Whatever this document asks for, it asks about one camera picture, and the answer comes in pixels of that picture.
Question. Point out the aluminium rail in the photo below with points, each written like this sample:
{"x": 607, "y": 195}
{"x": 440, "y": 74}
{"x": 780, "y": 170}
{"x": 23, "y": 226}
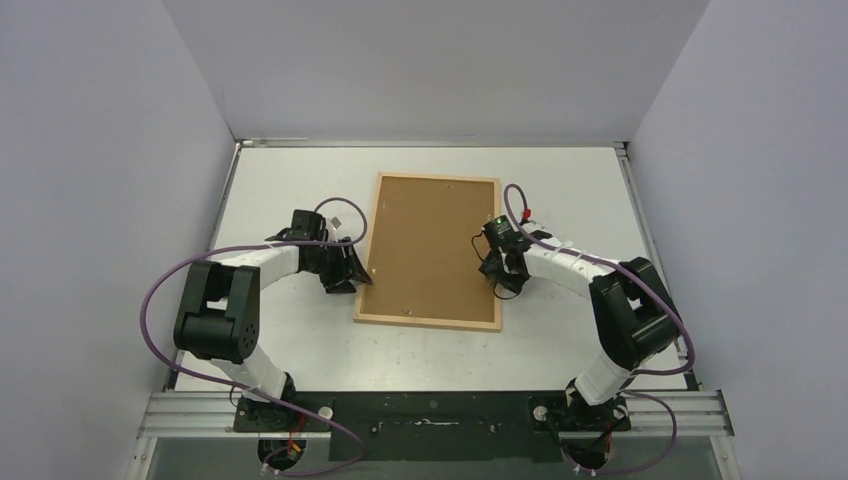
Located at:
{"x": 210, "y": 414}

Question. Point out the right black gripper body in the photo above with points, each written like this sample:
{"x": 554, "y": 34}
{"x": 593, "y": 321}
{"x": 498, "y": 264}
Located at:
{"x": 498, "y": 270}

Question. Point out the brown cardboard backing board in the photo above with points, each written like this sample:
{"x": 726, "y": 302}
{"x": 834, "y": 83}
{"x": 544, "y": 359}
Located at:
{"x": 430, "y": 245}

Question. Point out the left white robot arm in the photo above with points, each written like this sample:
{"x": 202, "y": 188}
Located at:
{"x": 218, "y": 319}

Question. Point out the wooden picture frame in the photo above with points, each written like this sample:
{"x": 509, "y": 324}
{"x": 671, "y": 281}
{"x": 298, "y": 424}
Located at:
{"x": 371, "y": 298}

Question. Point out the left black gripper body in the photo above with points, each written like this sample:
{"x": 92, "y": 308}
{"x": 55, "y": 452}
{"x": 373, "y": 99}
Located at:
{"x": 330, "y": 264}

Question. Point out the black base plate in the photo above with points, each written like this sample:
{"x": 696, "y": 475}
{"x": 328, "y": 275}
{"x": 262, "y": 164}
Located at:
{"x": 441, "y": 443}

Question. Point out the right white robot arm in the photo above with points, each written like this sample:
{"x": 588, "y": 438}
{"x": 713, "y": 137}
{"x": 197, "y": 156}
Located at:
{"x": 634, "y": 315}

